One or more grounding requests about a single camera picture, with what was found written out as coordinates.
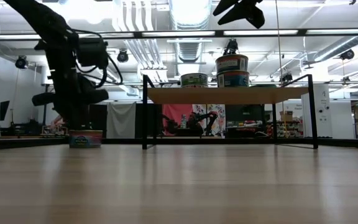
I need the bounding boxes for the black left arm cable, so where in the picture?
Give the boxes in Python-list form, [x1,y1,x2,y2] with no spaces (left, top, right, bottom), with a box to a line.
[63,28,124,90]

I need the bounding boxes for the colourful poster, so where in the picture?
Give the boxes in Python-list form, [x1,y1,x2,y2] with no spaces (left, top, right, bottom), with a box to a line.
[193,104,226,138]

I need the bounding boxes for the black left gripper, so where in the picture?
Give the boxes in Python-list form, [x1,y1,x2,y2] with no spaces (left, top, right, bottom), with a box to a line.
[31,40,110,131]

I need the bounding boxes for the wooden shelf black metal legs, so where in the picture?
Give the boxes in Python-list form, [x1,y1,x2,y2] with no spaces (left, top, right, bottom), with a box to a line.
[141,73,319,151]

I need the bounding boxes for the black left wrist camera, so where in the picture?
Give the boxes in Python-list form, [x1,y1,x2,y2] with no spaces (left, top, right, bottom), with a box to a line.
[75,38,109,70]

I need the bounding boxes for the black metal table frame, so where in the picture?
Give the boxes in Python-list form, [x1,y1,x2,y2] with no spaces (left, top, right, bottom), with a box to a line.
[0,136,358,152]

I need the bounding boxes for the blue label seafood can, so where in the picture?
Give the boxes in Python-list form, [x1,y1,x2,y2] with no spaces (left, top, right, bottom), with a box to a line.
[216,70,250,88]

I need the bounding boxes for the black monitor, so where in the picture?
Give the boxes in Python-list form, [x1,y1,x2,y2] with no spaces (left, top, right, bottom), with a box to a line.
[0,100,11,123]

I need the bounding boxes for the white cloth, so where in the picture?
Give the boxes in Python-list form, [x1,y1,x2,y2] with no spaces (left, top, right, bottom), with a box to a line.
[106,101,136,139]

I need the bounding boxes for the white red label seafood can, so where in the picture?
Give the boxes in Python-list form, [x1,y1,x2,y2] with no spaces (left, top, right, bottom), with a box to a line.
[215,54,249,73]

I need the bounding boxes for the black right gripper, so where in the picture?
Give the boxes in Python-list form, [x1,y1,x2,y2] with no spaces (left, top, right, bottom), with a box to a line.
[212,0,266,30]

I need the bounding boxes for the green label seafood can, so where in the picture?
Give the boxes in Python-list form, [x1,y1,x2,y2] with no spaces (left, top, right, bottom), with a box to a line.
[180,73,209,88]

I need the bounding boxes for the rainbow label seafood can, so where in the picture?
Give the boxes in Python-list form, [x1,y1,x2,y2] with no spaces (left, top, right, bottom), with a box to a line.
[68,129,104,149]

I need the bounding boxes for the white cabinet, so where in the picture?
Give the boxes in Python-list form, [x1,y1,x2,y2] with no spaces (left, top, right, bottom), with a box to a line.
[301,83,334,139]

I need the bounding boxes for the black overhead light beam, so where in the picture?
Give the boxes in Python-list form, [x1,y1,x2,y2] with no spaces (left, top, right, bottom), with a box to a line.
[0,27,358,41]

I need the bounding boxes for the red cloth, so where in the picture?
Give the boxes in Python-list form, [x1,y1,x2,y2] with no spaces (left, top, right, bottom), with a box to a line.
[162,104,194,137]

